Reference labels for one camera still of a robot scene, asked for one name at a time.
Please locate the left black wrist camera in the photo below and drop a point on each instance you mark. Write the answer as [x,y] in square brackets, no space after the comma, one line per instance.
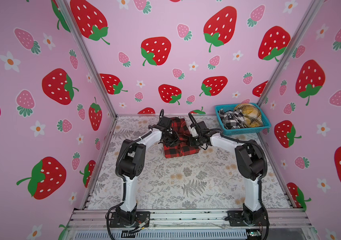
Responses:
[165,123]

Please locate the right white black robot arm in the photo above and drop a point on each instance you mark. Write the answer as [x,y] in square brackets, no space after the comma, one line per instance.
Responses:
[251,163]

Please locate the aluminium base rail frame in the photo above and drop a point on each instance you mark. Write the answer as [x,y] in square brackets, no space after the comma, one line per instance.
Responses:
[284,224]

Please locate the black white plaid shirt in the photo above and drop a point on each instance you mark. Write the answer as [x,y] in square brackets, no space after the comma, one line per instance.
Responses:
[232,119]

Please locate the teal plastic basket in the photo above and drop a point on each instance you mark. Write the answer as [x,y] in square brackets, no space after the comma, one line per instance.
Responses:
[266,122]

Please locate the red black plaid shirt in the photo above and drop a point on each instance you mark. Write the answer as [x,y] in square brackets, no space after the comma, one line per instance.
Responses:
[182,148]

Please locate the yellow plaid shirt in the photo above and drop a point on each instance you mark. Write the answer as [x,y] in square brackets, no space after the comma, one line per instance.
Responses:
[252,115]

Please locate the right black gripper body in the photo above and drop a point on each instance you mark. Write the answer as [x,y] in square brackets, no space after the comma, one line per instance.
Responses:
[195,140]

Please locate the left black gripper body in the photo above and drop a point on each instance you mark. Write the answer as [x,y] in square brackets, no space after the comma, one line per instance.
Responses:
[171,139]

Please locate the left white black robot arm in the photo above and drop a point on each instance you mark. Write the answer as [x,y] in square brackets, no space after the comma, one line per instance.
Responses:
[130,164]

